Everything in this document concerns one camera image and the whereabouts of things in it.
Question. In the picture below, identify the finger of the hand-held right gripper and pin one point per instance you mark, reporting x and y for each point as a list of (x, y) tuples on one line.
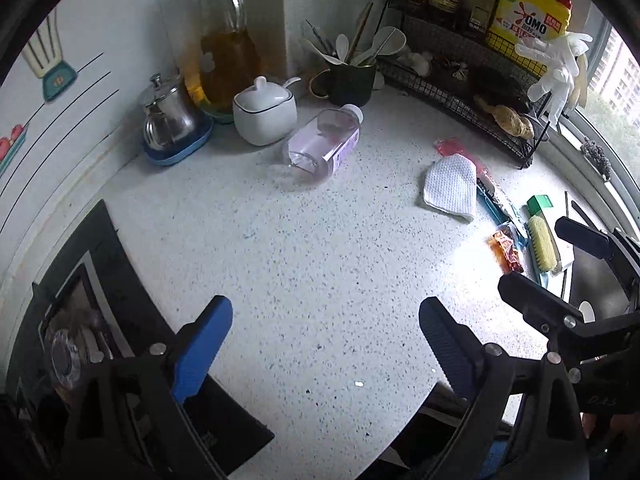
[(580, 235), (525, 295)]

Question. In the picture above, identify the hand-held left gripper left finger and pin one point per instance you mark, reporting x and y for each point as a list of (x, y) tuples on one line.
[(202, 345)]

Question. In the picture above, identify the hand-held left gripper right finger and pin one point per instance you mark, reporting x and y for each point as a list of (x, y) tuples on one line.
[(445, 340)]

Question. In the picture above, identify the green white carton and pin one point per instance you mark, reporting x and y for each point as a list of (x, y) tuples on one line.
[(540, 204)]

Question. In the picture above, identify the small orange sachet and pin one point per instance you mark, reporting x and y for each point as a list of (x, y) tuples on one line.
[(505, 247)]

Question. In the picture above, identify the blue striped wrapper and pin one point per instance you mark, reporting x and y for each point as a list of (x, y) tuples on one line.
[(492, 205)]

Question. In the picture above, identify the white textured wipe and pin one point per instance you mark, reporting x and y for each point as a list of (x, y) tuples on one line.
[(450, 185)]

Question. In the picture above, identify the red plastic wrapper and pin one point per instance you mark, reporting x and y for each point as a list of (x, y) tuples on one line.
[(447, 147)]

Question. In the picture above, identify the clear purple-label bottle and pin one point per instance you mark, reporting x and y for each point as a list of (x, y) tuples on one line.
[(325, 142)]

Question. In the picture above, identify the steel sink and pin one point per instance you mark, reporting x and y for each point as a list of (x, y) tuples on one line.
[(595, 270)]

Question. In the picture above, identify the yellow scrub brush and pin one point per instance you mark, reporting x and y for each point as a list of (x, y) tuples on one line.
[(542, 242)]

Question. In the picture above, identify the black gas stove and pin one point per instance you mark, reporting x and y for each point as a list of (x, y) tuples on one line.
[(125, 270)]

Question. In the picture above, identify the ginger root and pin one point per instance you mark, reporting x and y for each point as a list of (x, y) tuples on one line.
[(510, 120)]

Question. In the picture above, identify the window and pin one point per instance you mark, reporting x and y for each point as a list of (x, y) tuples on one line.
[(620, 105)]

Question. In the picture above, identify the cream rubber glove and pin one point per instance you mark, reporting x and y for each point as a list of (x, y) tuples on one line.
[(581, 80)]

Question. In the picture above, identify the white rubber glove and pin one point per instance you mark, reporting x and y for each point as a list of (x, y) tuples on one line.
[(555, 75)]

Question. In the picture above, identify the blue saucer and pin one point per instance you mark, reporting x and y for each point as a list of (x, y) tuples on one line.
[(185, 152)]

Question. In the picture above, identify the yellow detergent bottle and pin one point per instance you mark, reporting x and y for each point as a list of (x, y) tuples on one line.
[(525, 10)]

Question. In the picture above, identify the steel teapot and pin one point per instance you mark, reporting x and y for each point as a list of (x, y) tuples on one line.
[(170, 115)]

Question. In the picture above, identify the garlic bulbs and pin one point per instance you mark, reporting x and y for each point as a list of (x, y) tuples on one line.
[(417, 62)]

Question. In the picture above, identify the white sugar bowl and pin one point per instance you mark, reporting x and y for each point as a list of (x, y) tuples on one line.
[(265, 115)]

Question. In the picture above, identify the dark utensil cup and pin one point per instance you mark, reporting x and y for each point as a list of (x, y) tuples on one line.
[(352, 85)]

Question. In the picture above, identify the white ceramic spoon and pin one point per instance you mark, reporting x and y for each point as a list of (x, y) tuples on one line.
[(342, 46), (317, 47), (390, 39)]

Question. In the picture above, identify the glass oil jar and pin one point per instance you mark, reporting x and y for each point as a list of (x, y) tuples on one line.
[(230, 70)]

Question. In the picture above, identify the brown chopsticks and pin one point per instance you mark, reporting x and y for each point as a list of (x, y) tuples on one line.
[(362, 25)]

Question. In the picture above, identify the kitchen wall decal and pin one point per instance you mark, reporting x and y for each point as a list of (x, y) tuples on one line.
[(50, 75)]

